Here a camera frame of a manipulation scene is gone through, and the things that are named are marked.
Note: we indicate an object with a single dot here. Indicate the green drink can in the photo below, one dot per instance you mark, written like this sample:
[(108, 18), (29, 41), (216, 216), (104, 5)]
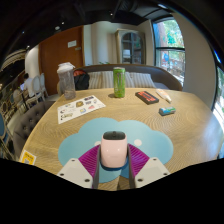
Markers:
[(119, 82)]

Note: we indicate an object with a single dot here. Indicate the blue cloud-shaped mouse pad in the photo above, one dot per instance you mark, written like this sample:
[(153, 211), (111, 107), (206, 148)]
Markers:
[(83, 135)]

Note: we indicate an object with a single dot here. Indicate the large curved window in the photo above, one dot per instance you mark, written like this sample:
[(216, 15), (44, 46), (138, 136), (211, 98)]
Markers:
[(220, 103)]

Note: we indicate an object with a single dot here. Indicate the brown curved sofa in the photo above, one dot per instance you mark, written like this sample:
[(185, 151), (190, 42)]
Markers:
[(163, 76)]

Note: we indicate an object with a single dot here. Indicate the person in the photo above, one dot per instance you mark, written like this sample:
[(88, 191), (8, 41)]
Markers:
[(27, 85)]

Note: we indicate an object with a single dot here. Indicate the clear plastic pouch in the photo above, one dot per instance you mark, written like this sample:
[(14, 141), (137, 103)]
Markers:
[(163, 95)]

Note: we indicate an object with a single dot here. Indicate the black flat box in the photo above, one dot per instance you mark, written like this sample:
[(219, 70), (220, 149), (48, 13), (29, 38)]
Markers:
[(147, 97)]

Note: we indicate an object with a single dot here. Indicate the black-framed window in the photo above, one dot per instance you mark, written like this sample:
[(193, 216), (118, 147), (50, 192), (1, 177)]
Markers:
[(170, 50)]

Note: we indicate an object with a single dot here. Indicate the clear shaker bottle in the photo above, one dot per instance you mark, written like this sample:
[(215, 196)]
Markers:
[(66, 81)]

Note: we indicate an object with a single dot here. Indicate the green and blue packet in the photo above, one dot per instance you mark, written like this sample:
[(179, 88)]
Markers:
[(167, 111)]

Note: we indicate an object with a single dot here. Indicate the grey tufted chair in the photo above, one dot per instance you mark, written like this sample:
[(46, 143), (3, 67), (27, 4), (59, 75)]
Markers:
[(31, 123)]

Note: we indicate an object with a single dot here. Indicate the white chair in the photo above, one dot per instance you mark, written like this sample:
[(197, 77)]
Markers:
[(39, 86)]

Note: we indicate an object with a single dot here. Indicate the black backpack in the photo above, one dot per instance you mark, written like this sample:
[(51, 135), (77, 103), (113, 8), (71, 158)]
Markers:
[(81, 80)]

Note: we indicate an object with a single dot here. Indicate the yellow sticker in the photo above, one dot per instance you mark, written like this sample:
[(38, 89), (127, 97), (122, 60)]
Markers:
[(28, 157)]

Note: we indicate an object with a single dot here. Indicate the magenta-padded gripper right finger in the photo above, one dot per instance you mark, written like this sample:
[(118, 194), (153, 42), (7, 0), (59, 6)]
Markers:
[(153, 170)]

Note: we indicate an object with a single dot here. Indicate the brown wooden door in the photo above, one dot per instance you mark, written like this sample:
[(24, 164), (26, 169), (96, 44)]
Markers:
[(55, 56)]

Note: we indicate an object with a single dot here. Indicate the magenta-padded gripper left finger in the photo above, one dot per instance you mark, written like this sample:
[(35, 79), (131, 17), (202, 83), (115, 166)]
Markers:
[(73, 172)]

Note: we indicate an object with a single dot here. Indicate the printed paper sheet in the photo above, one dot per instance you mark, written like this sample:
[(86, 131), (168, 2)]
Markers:
[(80, 108)]

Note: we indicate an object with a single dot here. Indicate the striped cushion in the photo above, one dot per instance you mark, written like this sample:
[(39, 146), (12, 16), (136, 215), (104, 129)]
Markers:
[(101, 80), (140, 80)]

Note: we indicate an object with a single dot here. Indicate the arched glass-door cabinet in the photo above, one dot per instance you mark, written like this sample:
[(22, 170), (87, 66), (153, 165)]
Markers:
[(130, 46)]

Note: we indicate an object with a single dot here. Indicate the pink computer mouse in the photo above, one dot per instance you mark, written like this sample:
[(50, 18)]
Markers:
[(114, 150)]

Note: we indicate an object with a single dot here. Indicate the white door sign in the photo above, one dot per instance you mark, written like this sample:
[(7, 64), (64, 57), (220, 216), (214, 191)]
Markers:
[(72, 44)]

